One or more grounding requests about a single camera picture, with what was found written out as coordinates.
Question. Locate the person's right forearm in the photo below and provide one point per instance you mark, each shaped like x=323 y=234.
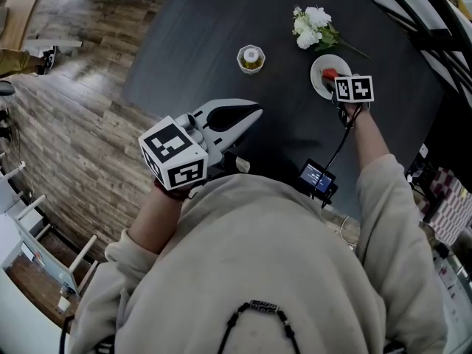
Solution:
x=370 y=142

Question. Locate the black round stool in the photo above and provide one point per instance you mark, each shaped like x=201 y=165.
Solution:
x=6 y=88

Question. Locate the white flower bouquet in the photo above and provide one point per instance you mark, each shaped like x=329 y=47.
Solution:
x=313 y=24

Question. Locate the small black display screen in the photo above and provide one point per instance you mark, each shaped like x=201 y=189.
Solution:
x=315 y=179

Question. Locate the person's left forearm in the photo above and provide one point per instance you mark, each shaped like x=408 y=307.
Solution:
x=155 y=223

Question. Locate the light wooden table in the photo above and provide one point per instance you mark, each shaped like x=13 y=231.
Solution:
x=22 y=13

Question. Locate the red watermelon slice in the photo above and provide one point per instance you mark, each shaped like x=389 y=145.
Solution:
x=328 y=73

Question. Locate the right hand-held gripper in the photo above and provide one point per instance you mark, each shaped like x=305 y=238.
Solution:
x=355 y=89

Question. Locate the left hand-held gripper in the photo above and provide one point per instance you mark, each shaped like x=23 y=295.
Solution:
x=173 y=153

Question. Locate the white wooden chair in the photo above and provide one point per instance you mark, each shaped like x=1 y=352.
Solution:
x=83 y=253

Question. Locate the white round plate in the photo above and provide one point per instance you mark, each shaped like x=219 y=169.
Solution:
x=319 y=85

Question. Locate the beige sweatshirt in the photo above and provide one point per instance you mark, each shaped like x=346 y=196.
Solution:
x=258 y=253

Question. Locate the checkered cloth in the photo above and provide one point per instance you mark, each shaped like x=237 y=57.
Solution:
x=450 y=205

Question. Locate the black metal railing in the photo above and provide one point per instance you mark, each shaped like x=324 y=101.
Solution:
x=453 y=50

